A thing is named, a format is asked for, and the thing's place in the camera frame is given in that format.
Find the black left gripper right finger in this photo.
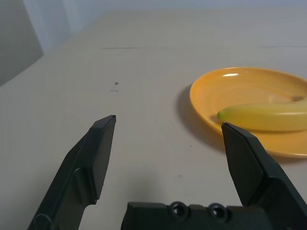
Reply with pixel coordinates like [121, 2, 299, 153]
[222, 122, 307, 230]

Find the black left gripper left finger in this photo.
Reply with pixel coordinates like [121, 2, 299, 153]
[27, 115, 117, 230]

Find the yellow toy banana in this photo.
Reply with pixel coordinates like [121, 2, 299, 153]
[217, 99, 307, 132]

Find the yellow plastic plate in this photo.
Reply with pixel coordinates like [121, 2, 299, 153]
[189, 67, 307, 159]

